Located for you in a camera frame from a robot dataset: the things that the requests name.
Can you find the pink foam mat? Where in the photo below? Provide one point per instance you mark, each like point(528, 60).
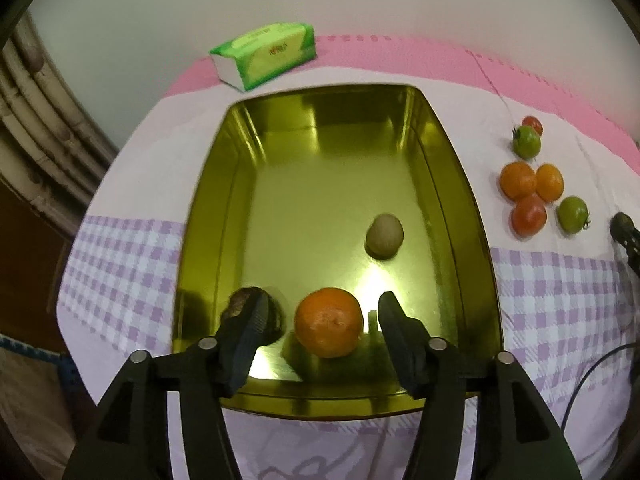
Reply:
point(525, 70)

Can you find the gold metal tray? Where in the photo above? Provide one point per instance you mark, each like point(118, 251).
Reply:
point(310, 185)

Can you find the brown kiwi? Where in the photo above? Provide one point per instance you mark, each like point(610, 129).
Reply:
point(384, 236)

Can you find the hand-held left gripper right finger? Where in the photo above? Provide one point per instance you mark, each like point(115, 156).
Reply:
point(392, 315)

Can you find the small orange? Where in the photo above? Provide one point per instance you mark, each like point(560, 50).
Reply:
point(550, 182)
point(518, 180)

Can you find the large orange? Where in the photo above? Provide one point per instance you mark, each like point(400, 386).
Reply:
point(328, 322)

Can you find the dark wrinkled passion fruit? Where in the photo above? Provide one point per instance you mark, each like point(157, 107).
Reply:
point(239, 302)

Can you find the blue-edged floor mat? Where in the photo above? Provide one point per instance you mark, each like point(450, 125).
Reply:
point(30, 385)

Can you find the brown wooden cabinet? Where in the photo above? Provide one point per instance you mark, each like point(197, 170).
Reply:
point(25, 260)

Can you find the small red tomato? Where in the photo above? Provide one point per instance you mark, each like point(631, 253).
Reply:
point(533, 123)

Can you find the beige patterned curtain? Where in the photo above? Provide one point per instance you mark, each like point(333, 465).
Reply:
point(35, 110)

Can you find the purple checkered white cloth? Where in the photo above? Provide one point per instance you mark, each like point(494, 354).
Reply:
point(125, 260)

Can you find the large red tomato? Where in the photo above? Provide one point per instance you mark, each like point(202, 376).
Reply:
point(528, 216)

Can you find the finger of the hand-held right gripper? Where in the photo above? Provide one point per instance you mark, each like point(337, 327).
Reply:
point(625, 232)

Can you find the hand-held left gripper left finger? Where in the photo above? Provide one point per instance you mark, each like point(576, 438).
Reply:
point(255, 312)

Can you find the green tissue pack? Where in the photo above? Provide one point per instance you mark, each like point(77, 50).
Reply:
point(265, 55)

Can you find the green tomato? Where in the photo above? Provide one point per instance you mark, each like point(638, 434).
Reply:
point(526, 142)
point(572, 214)

